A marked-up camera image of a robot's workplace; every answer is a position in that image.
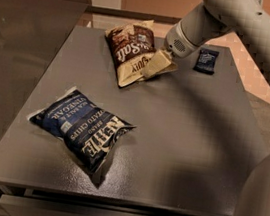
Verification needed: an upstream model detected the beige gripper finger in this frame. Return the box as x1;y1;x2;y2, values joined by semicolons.
141;49;173;79

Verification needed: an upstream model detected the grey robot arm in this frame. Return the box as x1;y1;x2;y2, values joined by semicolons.
161;0;270;216

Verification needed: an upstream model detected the blue chip bag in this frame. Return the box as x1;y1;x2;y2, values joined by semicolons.
27;87;134;173

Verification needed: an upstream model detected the brown chip bag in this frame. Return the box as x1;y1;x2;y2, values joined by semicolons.
105;20;178;88

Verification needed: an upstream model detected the small dark blue snack packet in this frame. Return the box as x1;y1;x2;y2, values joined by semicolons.
193;48;219;75

